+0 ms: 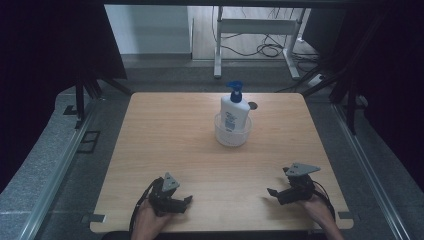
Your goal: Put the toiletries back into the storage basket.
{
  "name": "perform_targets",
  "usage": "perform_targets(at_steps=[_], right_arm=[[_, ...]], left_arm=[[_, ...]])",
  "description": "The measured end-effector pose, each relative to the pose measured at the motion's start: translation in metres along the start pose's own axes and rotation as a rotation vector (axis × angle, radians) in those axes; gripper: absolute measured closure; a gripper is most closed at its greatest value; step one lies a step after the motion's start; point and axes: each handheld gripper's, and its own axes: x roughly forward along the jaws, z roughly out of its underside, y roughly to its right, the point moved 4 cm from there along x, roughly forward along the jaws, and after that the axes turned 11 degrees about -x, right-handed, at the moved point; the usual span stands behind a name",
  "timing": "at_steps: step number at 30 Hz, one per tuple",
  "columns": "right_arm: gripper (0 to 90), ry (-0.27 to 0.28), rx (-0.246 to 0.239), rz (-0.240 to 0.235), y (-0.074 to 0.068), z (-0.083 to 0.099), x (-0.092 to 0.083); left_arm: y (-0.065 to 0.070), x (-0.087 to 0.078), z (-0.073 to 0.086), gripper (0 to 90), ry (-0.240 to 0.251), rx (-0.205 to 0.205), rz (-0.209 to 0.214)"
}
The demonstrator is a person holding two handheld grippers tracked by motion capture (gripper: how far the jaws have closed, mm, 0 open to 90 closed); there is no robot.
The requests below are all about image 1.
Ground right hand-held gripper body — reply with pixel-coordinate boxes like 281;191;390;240
278;162;322;206

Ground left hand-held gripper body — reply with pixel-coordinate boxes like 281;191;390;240
147;171;188;216

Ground clear plastic basket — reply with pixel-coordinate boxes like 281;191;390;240
213;112;253;148

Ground white blue pump bottle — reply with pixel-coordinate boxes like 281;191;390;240
219;80;251;133

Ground person's right hand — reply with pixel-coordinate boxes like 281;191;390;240
297;193;335;229

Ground person's left hand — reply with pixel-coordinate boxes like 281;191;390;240
133;198;174;232

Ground black tripod stand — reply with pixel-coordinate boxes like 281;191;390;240
275;13;371;136
73;65;134;130

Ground white power strip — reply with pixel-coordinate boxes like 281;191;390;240
307;73;326;86

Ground dark curtain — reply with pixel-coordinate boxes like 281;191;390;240
0;0;128;195
329;0;424;192

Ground right hand-held gripper cable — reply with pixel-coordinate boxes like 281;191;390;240
311;180;337;222

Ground hand-held gripper cable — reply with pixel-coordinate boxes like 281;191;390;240
128;178;160;236
311;180;337;222

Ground left hand-held gripper cable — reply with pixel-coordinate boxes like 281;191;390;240
128;178;160;236

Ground aluminium rail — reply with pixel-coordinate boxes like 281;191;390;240
331;102;412;240
19;99;99;240

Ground black floor cables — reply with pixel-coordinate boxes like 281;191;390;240
211;5;322;73

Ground white desk frame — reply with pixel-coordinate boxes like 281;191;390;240
213;5;307;81

